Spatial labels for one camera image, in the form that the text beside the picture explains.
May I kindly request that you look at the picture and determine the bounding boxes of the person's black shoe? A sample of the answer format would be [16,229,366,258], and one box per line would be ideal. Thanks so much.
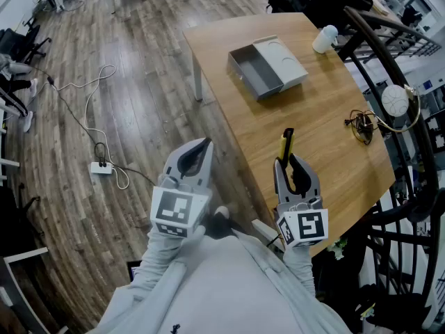
[208,205,239,239]

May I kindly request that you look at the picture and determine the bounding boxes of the white table leg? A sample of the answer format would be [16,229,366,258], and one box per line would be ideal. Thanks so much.
[191,52,204,102]
[252,219,284,251]

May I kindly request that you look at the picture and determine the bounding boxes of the person's grey hoodie torso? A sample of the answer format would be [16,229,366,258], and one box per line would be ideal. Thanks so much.
[85,228,352,334]

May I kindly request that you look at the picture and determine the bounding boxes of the white power cable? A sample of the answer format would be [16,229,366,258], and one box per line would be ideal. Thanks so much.
[57,64,130,190]

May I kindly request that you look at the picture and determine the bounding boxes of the white flowers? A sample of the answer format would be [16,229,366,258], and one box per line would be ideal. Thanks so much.
[326,237,348,261]

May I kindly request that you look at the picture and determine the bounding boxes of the white plastic bottle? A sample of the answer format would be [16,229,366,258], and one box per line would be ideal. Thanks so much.
[311,24,339,54]

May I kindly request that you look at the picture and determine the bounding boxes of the grey box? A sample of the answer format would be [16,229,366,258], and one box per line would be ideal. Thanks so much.
[227,35,309,102]

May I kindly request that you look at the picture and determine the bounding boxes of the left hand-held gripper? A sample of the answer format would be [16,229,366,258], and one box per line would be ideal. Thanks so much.
[149,137,215,239]

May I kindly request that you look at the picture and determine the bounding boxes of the yellow black utility knife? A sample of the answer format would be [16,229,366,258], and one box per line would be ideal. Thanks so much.
[280,127,296,170]

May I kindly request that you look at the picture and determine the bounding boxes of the person's left forearm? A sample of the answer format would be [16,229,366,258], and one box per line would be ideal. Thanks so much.
[133,226,206,292]

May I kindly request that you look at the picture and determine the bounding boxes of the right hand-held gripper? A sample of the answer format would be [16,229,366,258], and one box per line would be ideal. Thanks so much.
[273,153,330,248]

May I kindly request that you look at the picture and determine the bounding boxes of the person's right forearm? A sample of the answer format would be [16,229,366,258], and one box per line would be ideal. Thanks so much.
[282,244,317,301]

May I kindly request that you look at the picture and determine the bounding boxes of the white globe gold desk lamp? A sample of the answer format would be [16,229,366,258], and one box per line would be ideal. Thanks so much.
[343,83,422,146]

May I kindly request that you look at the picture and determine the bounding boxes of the white furniture frame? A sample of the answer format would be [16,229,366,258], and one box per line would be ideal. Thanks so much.
[0,246,70,334]

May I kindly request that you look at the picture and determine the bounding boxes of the white power strip with cable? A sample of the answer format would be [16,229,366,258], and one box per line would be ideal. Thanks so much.
[29,64,157,186]

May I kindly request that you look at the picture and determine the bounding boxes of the black metal railing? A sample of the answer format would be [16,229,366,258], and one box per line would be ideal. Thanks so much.
[333,5,445,326]

